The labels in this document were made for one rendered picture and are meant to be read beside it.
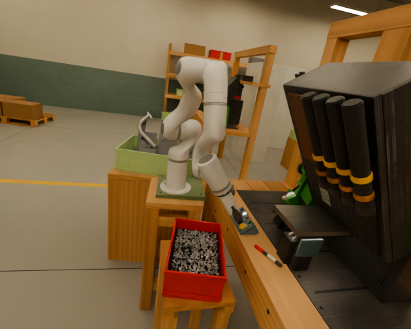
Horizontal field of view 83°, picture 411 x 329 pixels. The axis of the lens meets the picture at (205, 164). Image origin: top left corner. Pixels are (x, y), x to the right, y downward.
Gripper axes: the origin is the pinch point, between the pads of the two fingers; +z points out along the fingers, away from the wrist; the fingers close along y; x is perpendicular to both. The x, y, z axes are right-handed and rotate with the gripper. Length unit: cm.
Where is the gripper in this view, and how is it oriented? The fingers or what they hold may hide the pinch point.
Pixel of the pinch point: (237, 215)
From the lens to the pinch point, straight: 106.0
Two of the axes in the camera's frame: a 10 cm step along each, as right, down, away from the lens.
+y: 2.1, 3.8, -9.0
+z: 4.4, 7.9, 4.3
